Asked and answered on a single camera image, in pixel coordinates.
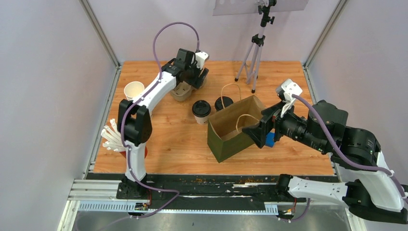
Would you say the white paper coffee cup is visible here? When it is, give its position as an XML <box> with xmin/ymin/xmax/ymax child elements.
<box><xmin>194</xmin><ymin>114</ymin><xmax>210</xmax><ymax>125</ymax></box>

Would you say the cardboard cup carrier tray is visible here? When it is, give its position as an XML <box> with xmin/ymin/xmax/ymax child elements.
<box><xmin>169</xmin><ymin>81</ymin><xmax>194</xmax><ymax>102</ymax></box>

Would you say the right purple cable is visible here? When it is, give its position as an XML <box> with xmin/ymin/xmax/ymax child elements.
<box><xmin>292</xmin><ymin>94</ymin><xmax>408</xmax><ymax>205</ymax></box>

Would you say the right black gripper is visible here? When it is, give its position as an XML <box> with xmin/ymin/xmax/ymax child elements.
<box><xmin>240</xmin><ymin>99</ymin><xmax>325</xmax><ymax>152</ymax></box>

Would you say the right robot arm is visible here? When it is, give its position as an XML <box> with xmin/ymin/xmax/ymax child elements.
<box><xmin>242</xmin><ymin>100</ymin><xmax>408</xmax><ymax>225</ymax></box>

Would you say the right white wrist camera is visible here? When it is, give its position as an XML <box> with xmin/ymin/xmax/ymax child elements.
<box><xmin>276</xmin><ymin>78</ymin><xmax>303</xmax><ymax>118</ymax></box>

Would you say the blue toy brick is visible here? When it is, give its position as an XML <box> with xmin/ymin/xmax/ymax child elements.
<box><xmin>265</xmin><ymin>132</ymin><xmax>275</xmax><ymax>148</ymax></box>

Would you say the red cup holder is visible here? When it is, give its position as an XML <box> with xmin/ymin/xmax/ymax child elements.
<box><xmin>119</xmin><ymin>147</ymin><xmax>148</xmax><ymax>158</ymax></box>

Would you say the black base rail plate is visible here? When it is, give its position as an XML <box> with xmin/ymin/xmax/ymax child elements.
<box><xmin>115</xmin><ymin>173</ymin><xmax>340</xmax><ymax>213</ymax></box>

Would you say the black plastic cup lid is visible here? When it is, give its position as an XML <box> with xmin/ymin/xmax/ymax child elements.
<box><xmin>192</xmin><ymin>100</ymin><xmax>211</xmax><ymax>117</ymax></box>

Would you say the stack of white paper cups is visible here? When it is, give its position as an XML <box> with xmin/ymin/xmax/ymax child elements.
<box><xmin>124</xmin><ymin>81</ymin><xmax>145</xmax><ymax>101</ymax></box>

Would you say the purple cable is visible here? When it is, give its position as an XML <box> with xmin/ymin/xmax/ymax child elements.
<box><xmin>119</xmin><ymin>21</ymin><xmax>201</xmax><ymax>219</ymax></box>
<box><xmin>292</xmin><ymin>94</ymin><xmax>408</xmax><ymax>205</ymax></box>

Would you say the green paper bag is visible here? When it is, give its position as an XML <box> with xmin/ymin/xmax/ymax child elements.
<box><xmin>207</xmin><ymin>90</ymin><xmax>265</xmax><ymax>163</ymax></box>

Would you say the camera tripod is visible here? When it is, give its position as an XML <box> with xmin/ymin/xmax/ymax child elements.
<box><xmin>234</xmin><ymin>0</ymin><xmax>277</xmax><ymax>94</ymax></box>

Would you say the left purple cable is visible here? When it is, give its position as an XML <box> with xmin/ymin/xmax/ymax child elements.
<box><xmin>119</xmin><ymin>21</ymin><xmax>201</xmax><ymax>219</ymax></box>

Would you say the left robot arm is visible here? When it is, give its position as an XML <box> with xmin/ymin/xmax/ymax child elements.
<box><xmin>117</xmin><ymin>49</ymin><xmax>209</xmax><ymax>199</ymax></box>

